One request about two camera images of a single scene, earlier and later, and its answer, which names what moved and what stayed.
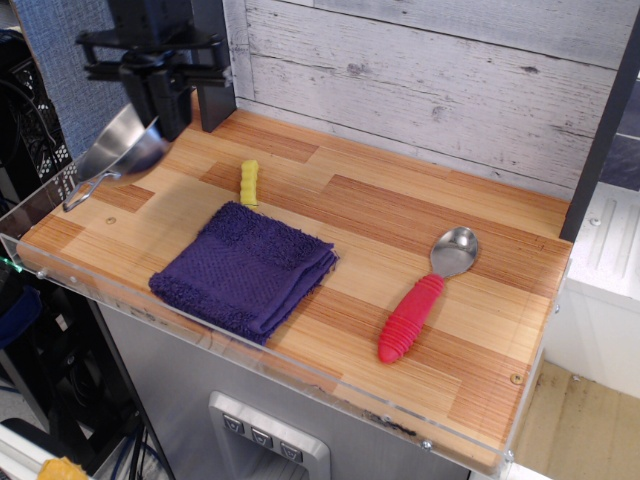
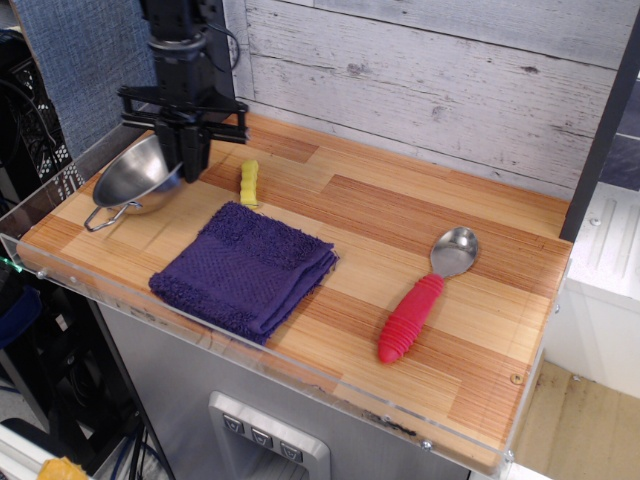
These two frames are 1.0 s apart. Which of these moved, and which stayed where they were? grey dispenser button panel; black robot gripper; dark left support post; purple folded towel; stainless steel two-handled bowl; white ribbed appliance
Moved: black robot gripper; stainless steel two-handled bowl
Stayed: purple folded towel; white ribbed appliance; dark left support post; grey dispenser button panel
